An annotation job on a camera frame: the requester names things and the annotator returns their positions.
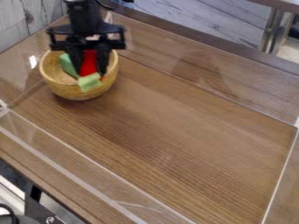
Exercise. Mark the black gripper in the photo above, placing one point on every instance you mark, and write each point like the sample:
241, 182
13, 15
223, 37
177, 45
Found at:
87, 31

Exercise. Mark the red plush strawberry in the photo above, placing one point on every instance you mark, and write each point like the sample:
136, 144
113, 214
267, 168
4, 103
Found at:
89, 76

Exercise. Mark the green rectangular block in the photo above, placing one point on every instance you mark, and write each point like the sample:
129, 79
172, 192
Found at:
65, 65

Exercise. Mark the wooden bowl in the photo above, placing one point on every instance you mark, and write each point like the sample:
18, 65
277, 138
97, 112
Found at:
76, 86

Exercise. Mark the metal table leg background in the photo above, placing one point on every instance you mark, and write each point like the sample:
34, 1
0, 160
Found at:
276, 30

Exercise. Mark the clear acrylic tray wall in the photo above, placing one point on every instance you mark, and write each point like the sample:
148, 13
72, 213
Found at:
188, 143

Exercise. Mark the black table frame bracket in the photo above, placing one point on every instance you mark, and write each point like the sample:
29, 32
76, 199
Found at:
34, 210

